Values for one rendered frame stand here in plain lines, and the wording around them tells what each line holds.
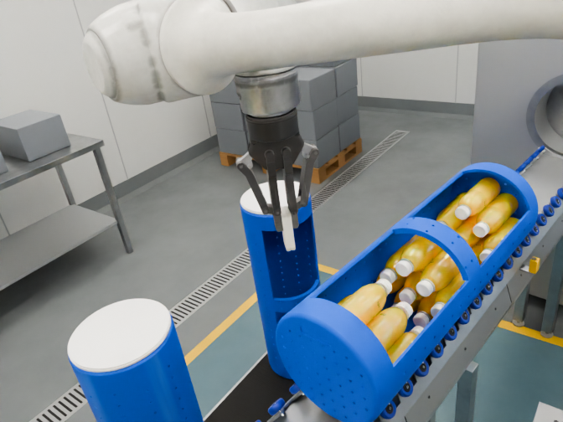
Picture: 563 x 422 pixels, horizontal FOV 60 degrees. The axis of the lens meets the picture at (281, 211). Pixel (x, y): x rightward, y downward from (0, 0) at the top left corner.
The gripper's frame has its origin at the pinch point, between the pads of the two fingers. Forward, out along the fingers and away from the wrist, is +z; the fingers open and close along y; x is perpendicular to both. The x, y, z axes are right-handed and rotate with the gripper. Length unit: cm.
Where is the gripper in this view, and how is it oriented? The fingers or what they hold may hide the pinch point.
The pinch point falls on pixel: (286, 228)
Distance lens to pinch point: 79.8
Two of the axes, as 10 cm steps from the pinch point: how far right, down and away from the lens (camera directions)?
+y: -9.8, 1.9, -0.9
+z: 1.2, 8.7, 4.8
